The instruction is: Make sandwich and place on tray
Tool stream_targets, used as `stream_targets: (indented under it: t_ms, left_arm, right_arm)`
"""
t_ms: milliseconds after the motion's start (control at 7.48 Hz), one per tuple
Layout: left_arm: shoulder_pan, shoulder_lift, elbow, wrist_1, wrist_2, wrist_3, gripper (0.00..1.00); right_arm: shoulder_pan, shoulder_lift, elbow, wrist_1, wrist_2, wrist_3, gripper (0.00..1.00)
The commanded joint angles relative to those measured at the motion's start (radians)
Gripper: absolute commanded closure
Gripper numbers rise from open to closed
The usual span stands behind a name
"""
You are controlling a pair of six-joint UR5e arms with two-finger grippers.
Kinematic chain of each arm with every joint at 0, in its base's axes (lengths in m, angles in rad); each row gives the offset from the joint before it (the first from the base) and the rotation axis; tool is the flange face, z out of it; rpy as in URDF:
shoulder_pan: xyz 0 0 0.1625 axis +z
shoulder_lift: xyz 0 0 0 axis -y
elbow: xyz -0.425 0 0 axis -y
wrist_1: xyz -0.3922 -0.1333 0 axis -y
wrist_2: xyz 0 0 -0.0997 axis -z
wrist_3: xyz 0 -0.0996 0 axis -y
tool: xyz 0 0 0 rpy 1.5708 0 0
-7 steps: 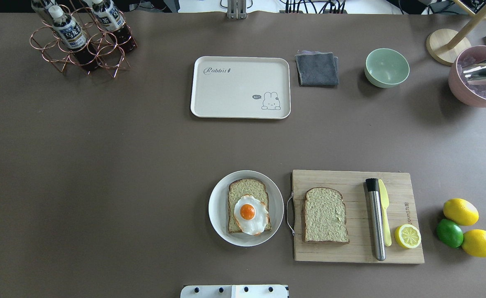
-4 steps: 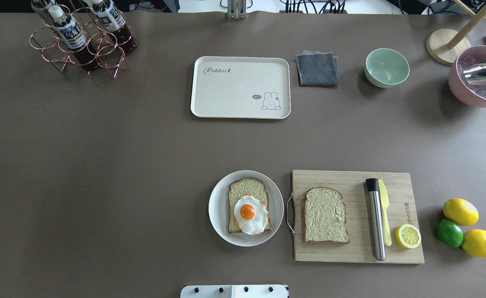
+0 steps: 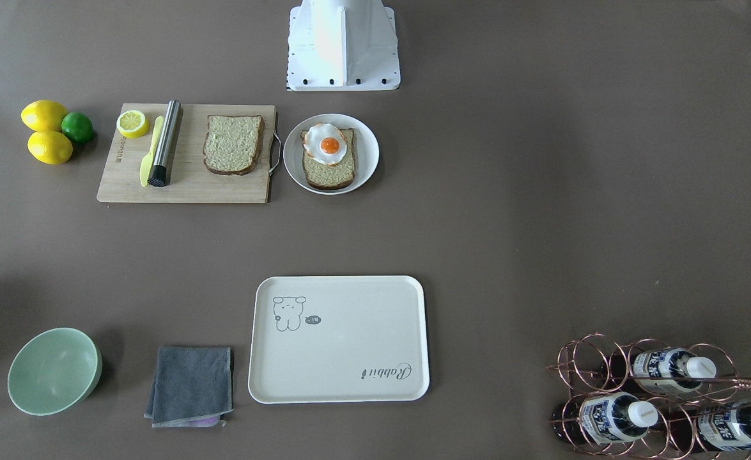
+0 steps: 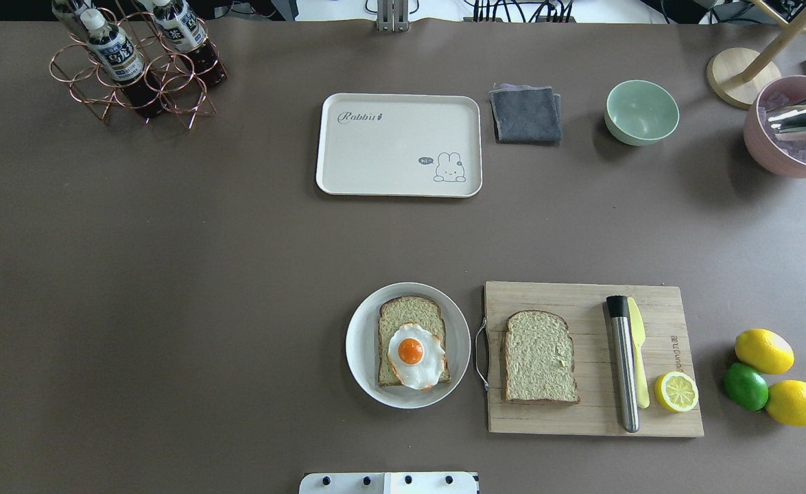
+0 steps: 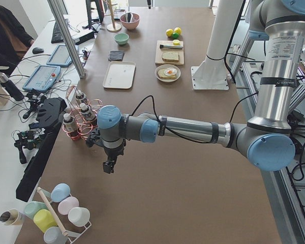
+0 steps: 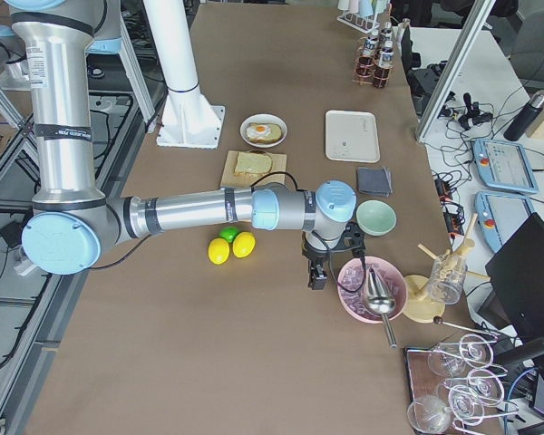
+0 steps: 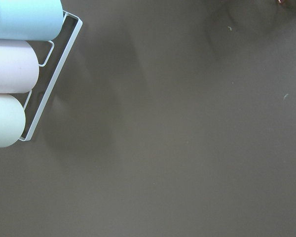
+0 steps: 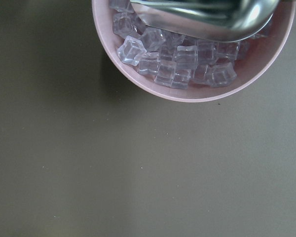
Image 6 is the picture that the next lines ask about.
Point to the yellow lemon left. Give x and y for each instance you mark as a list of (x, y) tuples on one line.
[(218, 251)]

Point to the grey folded cloth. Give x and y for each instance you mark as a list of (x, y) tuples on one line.
[(376, 182)]

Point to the bread slice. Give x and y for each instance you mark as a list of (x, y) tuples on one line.
[(252, 164), (275, 135)]

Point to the wooden cup stand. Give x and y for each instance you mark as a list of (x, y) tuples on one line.
[(428, 296)]

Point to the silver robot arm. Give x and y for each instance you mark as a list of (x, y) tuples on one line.
[(74, 222)]

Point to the black monitor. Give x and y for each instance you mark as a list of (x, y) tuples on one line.
[(517, 278)]

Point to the white dish rack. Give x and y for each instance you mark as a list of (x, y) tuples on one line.
[(362, 15)]

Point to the fried egg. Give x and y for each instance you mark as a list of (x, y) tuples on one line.
[(258, 131)]

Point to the wine glass lower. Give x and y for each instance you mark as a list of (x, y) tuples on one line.
[(466, 405)]

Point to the wine glass middle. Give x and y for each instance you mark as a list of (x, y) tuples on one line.
[(484, 383)]

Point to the green bowl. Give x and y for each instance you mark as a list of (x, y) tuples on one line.
[(375, 217)]

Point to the dark drink bottle front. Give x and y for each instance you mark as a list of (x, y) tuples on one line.
[(383, 65)]

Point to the metal ice scoop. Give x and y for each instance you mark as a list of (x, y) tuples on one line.
[(379, 302)]

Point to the dark drink bottle back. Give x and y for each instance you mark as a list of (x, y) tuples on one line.
[(373, 43)]

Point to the blue teach pendant lower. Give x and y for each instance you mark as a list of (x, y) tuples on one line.
[(500, 215)]

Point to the yellow lemon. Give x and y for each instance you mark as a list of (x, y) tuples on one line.
[(218, 251), (243, 244)]

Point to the round glass bottom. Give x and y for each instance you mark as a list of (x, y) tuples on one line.
[(429, 414)]

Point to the bread slice on plate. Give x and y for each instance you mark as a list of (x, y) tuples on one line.
[(275, 135)]

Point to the blue teach pendant upper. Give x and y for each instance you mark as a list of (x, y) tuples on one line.
[(504, 165)]

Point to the aluminium frame post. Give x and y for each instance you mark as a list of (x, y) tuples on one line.
[(467, 37)]

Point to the black water bottle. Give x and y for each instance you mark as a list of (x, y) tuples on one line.
[(527, 115)]

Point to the pink bowl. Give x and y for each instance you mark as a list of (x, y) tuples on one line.
[(378, 271)]

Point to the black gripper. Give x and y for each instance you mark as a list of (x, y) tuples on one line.
[(314, 255)]

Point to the dark wooden glass tray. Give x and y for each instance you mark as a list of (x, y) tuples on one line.
[(423, 381)]

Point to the yellow lemon right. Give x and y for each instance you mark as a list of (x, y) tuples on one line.
[(243, 244)]

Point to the green lime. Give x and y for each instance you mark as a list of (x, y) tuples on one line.
[(229, 233)]

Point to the glass cup on stand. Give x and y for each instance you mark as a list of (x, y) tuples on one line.
[(446, 281)]

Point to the blue teach pendant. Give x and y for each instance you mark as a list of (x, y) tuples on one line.
[(504, 165), (500, 215)]

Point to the wine glass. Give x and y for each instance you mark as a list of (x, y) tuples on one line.
[(484, 383), (455, 358), (466, 405)]

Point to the copper wire bottle rack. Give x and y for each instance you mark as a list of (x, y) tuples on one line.
[(364, 75)]

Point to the cream rabbit tray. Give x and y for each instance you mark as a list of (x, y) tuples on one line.
[(351, 136)]

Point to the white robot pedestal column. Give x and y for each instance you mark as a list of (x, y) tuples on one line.
[(188, 119)]

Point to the white power strip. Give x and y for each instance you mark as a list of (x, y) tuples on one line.
[(23, 265)]

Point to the wine glass upper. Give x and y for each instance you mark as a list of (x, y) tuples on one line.
[(455, 358)]

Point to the white round plate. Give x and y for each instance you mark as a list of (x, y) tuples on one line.
[(262, 118)]

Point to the dark drink bottle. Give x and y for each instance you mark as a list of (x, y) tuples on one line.
[(383, 65), (373, 43)]

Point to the wooden cutting board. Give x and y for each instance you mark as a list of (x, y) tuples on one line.
[(229, 179)]

